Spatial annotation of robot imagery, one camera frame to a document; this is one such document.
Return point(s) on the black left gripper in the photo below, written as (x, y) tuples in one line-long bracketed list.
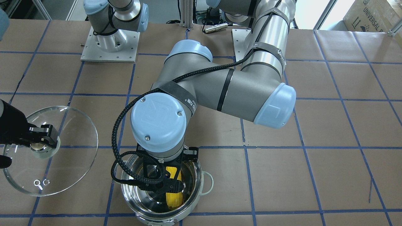
[(190, 153)]

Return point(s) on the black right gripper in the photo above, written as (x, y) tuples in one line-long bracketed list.
[(12, 124)]

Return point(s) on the yellow corn cob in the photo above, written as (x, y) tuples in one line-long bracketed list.
[(173, 200)]

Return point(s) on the glass pot lid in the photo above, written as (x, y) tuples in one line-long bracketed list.
[(40, 170)]

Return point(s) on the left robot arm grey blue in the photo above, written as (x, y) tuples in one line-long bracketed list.
[(189, 78)]

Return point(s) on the pale green cooking pot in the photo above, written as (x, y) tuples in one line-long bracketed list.
[(151, 208)]

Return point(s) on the silver metal cylinder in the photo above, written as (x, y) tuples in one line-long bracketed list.
[(215, 28)]

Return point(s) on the cardboard box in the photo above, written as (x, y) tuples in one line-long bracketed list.
[(373, 15)]

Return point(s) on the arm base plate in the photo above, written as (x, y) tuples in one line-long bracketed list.
[(240, 42), (121, 46)]

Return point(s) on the aluminium frame post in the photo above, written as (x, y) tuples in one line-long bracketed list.
[(187, 13)]

